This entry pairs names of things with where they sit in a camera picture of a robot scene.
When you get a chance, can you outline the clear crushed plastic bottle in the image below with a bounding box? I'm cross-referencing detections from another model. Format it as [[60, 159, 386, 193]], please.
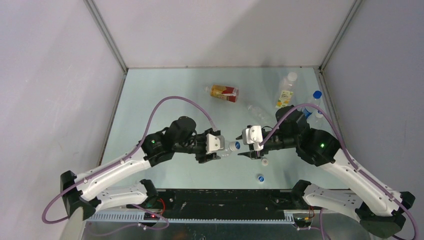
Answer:
[[219, 144, 232, 158]]

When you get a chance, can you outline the blue white bottle cap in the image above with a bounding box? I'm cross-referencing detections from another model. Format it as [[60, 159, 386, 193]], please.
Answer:
[[228, 141, 241, 152]]

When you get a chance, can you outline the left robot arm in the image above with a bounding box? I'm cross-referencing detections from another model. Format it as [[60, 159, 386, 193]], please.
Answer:
[[60, 116, 225, 220]]

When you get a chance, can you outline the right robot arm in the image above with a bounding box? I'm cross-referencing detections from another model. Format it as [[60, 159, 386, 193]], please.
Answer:
[[239, 106, 415, 239]]

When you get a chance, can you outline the clear uncapped plastic bottle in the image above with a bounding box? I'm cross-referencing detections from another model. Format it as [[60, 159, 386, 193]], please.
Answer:
[[247, 104, 275, 127]]

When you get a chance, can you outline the blue label water bottle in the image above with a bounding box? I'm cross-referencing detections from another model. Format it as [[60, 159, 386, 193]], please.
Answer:
[[300, 90, 322, 119]]

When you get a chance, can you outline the clear bottle white cap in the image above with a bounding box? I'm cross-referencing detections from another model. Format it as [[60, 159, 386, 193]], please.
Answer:
[[307, 110, 325, 129]]

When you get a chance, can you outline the orange red label bottle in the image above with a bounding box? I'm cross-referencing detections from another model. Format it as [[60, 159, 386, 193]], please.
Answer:
[[204, 84, 239, 103]]

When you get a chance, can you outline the clear bottle yellow label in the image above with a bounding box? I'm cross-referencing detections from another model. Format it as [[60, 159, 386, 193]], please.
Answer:
[[275, 71, 298, 109]]

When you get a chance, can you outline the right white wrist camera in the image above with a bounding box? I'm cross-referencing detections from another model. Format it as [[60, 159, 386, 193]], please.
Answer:
[[241, 125, 264, 151]]

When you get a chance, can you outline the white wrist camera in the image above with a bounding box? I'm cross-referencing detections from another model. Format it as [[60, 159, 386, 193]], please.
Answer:
[[205, 133, 225, 155], [241, 125, 264, 151]]

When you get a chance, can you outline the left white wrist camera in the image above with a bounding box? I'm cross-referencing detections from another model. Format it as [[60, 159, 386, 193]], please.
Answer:
[[205, 133, 225, 155]]

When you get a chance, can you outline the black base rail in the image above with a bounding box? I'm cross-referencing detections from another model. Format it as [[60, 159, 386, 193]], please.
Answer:
[[141, 188, 311, 221]]

